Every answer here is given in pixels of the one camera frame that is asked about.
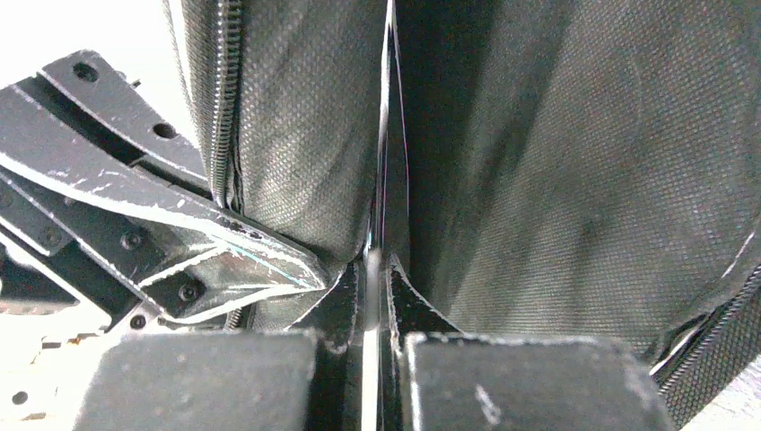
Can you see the black sport racket bag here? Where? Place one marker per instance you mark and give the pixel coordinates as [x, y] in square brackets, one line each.
[539, 168]

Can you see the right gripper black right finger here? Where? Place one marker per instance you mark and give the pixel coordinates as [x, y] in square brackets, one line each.
[436, 377]

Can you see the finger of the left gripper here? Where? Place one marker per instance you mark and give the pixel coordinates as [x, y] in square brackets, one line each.
[173, 250]
[92, 84]

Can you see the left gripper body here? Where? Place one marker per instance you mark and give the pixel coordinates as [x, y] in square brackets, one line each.
[36, 241]

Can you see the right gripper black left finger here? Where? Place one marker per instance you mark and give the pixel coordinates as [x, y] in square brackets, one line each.
[297, 379]

